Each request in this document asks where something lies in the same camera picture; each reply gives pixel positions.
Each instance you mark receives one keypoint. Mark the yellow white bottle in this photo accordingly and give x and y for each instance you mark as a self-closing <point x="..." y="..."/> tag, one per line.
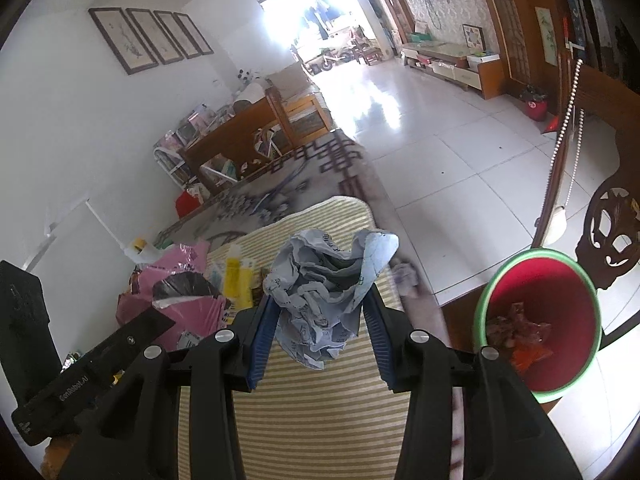
<point x="140" y="250"/>

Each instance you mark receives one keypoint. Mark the white book shelf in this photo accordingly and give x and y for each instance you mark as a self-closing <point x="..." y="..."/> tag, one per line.
<point x="172" y="152"/>

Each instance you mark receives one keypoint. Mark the wooden television cabinet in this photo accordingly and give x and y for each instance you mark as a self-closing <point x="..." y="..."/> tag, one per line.
<point x="460" y="70"/>

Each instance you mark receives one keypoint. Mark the wooden armchair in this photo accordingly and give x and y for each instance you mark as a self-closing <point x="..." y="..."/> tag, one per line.
<point x="300" y="105"/>

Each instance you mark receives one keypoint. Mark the grey paper wrapper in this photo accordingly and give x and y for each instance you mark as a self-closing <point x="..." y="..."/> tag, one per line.
<point x="320" y="300"/>

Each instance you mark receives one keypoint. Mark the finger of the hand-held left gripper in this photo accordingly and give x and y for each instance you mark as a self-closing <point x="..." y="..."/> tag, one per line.
<point x="135" y="332"/>

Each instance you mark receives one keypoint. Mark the red dustpan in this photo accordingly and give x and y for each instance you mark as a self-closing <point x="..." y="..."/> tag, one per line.
<point x="552" y="125"/>

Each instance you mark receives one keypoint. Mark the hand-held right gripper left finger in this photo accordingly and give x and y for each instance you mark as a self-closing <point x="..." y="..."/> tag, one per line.
<point x="260" y="345"/>

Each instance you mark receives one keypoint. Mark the small crumpled paper scrap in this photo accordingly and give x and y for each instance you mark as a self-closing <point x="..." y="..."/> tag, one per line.
<point x="407" y="277"/>

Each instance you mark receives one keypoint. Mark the small red waste basket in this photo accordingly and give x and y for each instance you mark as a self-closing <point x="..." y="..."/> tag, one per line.
<point x="535" y="105"/>

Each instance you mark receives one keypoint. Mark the small framed picture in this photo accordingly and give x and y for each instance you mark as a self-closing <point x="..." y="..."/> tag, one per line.
<point x="473" y="36"/>

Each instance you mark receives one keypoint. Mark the striped beige mat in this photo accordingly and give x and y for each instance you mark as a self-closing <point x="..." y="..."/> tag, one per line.
<point x="320" y="420"/>

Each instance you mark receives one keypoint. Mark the pink plastic bag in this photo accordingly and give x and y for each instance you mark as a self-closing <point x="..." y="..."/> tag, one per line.
<point x="195" y="315"/>

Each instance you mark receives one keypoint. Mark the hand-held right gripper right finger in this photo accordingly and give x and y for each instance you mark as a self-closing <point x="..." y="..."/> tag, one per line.
<point x="380" y="340"/>

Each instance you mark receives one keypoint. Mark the hanging scroll painting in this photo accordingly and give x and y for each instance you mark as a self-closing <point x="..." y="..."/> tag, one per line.
<point x="546" y="35"/>

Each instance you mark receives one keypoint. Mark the red bag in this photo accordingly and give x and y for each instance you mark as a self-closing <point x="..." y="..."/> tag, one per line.
<point x="186" y="205"/>

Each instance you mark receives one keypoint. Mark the framed wall picture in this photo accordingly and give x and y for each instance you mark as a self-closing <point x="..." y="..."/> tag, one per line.
<point x="179" y="34"/>
<point x="195" y="34"/>
<point x="155" y="35"/>
<point x="125" y="40"/>

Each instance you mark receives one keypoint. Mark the red bin with green rim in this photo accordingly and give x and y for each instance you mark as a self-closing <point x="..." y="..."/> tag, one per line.
<point x="545" y="300"/>

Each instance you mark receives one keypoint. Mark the wooden lattice partition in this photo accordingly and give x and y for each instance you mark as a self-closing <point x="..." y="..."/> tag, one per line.
<point x="505" y="20"/>

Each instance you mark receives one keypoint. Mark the crumpled orange wrapper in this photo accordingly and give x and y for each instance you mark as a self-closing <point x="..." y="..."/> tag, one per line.
<point x="532" y="357"/>

